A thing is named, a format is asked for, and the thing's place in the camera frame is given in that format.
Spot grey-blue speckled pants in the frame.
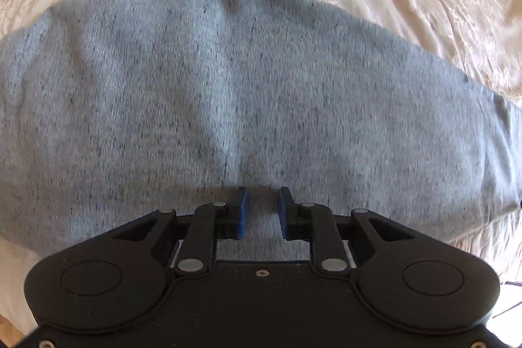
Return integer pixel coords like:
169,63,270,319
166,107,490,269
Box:
1,0,521,260

